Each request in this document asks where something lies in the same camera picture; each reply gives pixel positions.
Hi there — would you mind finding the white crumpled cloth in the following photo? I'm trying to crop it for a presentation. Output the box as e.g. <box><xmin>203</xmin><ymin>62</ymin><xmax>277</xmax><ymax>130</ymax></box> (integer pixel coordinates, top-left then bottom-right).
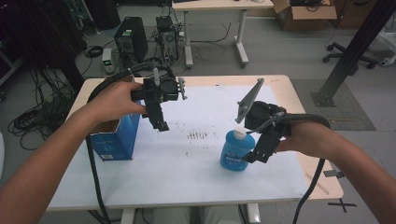
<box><xmin>151</xmin><ymin>204</ymin><xmax>245</xmax><ymax>224</ymax></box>

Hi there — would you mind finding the black metal stand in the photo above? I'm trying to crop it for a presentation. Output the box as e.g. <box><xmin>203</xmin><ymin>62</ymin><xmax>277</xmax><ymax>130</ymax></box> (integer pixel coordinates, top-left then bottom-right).
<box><xmin>310</xmin><ymin>0</ymin><xmax>396</xmax><ymax>108</ymax></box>

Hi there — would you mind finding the thin grey gripper cable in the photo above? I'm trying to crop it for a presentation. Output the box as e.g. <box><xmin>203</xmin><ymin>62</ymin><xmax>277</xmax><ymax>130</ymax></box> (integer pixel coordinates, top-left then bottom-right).
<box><xmin>247</xmin><ymin>112</ymin><xmax>286</xmax><ymax>135</ymax></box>

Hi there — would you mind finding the open brown cardboard box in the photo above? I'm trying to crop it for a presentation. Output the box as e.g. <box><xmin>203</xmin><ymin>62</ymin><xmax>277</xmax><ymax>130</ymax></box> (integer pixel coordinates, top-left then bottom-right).
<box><xmin>272</xmin><ymin>0</ymin><xmax>338</xmax><ymax>32</ymax></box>

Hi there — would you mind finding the black office chair base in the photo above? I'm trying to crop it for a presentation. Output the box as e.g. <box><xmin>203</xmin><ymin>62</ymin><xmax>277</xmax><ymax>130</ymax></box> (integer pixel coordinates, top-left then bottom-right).
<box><xmin>322</xmin><ymin>42</ymin><xmax>378</xmax><ymax>70</ymax></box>

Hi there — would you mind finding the tangle of black cables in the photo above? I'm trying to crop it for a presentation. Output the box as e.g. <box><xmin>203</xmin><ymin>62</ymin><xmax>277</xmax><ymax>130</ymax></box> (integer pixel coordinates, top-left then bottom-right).
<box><xmin>7</xmin><ymin>66</ymin><xmax>78</xmax><ymax>151</ymax></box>

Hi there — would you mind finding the small white power supply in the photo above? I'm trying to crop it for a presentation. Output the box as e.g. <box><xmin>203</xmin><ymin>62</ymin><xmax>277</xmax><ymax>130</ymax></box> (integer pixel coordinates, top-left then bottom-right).
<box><xmin>101</xmin><ymin>48</ymin><xmax>114</xmax><ymax>75</ymax></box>

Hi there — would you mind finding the coiled black cable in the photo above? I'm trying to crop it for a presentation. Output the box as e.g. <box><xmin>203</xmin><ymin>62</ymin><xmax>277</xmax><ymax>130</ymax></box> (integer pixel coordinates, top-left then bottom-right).
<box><xmin>84</xmin><ymin>45</ymin><xmax>105</xmax><ymax>59</ymax></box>

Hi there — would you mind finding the grey tape piece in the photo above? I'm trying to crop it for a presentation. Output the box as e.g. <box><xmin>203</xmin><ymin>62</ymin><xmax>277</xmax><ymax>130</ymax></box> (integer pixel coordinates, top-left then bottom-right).
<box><xmin>322</xmin><ymin>169</ymin><xmax>346</xmax><ymax>179</ymax></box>

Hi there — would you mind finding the white desk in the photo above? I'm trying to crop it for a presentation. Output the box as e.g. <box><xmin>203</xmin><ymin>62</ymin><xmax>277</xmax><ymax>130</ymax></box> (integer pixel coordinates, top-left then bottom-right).
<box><xmin>171</xmin><ymin>0</ymin><xmax>276</xmax><ymax>69</ymax></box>

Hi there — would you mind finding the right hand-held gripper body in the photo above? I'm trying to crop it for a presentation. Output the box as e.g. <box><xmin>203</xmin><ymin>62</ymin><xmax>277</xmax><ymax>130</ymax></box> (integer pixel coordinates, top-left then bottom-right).
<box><xmin>234</xmin><ymin>77</ymin><xmax>292</xmax><ymax>143</ymax></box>

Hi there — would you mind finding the blue cardboard box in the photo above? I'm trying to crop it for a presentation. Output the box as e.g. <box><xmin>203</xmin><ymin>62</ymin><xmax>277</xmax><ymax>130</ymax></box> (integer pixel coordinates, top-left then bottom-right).
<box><xmin>88</xmin><ymin>74</ymin><xmax>143</xmax><ymax>162</ymax></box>

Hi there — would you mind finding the blue bottle with white cap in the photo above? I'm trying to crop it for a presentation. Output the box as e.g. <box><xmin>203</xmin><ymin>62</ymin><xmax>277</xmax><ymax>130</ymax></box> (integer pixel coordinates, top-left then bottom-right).
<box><xmin>219</xmin><ymin>125</ymin><xmax>257</xmax><ymax>173</ymax></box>

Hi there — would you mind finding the black sleeved gripper cable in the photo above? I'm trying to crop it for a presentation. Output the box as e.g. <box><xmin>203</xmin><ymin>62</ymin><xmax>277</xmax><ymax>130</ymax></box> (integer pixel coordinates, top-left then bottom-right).
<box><xmin>279</xmin><ymin>112</ymin><xmax>332</xmax><ymax>224</ymax></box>
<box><xmin>85</xmin><ymin>60</ymin><xmax>176</xmax><ymax>224</ymax></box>

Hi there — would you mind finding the person's left hand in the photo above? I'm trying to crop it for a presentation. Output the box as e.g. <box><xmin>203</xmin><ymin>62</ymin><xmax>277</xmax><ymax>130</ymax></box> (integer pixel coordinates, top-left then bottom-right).
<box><xmin>88</xmin><ymin>81</ymin><xmax>148</xmax><ymax>125</ymax></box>

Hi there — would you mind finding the person's right hand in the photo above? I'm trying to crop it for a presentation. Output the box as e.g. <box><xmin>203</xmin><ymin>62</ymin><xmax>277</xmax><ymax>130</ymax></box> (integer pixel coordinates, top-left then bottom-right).
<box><xmin>275</xmin><ymin>120</ymin><xmax>332</xmax><ymax>160</ymax></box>

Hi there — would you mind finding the open-sided computer tower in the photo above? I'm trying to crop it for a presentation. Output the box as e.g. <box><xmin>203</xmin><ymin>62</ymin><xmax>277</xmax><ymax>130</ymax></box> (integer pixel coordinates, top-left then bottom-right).
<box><xmin>155</xmin><ymin>15</ymin><xmax>180</xmax><ymax>63</ymax></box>

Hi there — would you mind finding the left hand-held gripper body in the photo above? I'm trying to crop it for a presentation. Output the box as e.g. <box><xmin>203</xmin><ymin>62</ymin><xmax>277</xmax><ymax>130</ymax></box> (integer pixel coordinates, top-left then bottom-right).
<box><xmin>130</xmin><ymin>67</ymin><xmax>189</xmax><ymax>105</ymax></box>

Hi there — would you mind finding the grey floor mat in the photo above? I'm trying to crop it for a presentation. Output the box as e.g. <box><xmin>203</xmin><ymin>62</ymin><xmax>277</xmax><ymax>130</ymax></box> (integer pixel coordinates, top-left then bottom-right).
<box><xmin>290</xmin><ymin>78</ymin><xmax>376</xmax><ymax>132</ymax></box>

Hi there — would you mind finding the black computer tower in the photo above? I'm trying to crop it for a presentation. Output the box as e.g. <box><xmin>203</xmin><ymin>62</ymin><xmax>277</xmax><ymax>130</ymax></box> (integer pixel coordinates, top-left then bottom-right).
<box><xmin>113</xmin><ymin>16</ymin><xmax>149</xmax><ymax>68</ymax></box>

